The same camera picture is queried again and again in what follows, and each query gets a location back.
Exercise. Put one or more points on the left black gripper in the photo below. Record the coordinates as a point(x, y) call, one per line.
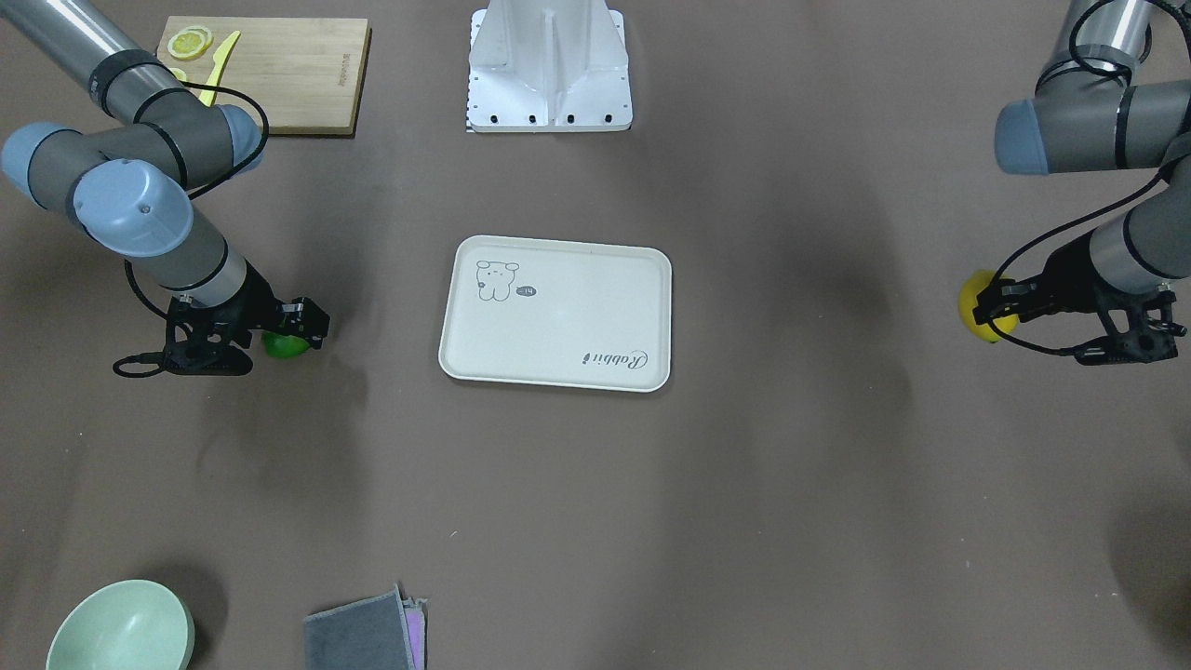
point(1070, 272)

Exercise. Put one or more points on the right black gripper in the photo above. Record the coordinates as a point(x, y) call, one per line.
point(261, 307)

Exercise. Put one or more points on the yellow lemon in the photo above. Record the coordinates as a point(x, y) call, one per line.
point(973, 314)

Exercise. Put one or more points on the green lime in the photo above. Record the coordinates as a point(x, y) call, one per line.
point(283, 346)

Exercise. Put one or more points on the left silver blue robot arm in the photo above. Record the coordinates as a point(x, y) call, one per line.
point(1087, 114)

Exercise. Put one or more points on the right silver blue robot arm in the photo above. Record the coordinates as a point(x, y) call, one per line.
point(132, 188)

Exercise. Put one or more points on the cream rabbit tray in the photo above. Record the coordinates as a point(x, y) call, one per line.
point(558, 313)

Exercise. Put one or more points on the wooden cutting board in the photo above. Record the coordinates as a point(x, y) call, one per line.
point(306, 73)

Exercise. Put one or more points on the yellow plastic knife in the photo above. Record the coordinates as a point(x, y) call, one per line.
point(209, 90)

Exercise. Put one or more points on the lemon slice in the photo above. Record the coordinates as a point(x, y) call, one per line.
point(189, 43)

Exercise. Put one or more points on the grey folded cloth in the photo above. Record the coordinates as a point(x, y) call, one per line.
point(382, 632)

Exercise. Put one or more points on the green bowl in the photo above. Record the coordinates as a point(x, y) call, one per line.
point(133, 624)

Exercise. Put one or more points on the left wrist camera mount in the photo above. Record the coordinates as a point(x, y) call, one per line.
point(1138, 327)

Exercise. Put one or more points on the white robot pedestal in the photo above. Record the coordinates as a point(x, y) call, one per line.
point(548, 67)

